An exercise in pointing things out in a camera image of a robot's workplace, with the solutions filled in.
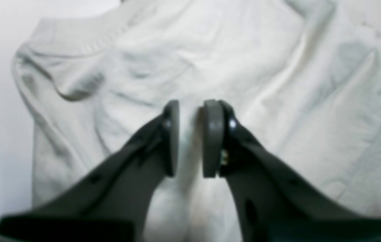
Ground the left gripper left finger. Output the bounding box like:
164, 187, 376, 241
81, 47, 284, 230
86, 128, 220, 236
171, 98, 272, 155
0, 100, 179, 242

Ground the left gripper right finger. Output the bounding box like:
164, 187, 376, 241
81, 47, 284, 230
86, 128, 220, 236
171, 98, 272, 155
202, 100, 381, 242

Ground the grey t-shirt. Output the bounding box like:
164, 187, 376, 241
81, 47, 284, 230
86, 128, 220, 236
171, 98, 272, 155
12, 0, 381, 242

